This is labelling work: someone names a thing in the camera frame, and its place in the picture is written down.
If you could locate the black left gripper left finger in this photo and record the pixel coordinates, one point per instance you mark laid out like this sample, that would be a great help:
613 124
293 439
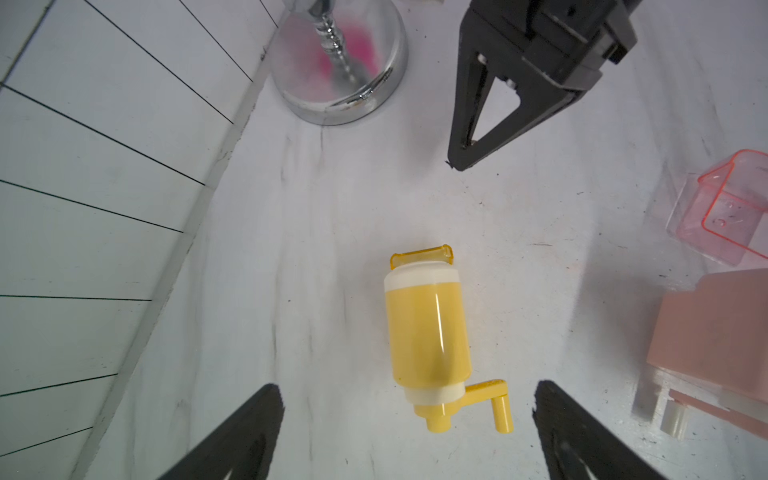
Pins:
242 446

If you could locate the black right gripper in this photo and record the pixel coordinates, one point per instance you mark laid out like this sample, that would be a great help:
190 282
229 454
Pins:
562 44

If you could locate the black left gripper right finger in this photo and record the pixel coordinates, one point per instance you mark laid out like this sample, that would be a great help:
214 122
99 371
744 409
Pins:
576 445

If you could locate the yellow tray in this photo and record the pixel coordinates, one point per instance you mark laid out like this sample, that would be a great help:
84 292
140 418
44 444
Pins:
443 253

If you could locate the pink sharpener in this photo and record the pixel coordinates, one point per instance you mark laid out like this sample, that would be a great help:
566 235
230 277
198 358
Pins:
713 336

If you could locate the yellow sharpener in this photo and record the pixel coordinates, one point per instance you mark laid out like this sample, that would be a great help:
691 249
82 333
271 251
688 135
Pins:
430 351

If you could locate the pink tray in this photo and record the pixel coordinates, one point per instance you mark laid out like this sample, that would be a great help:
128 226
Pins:
721 213

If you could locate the chrome glass rack stand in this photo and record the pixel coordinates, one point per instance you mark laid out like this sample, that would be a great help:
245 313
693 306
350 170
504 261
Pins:
335 62

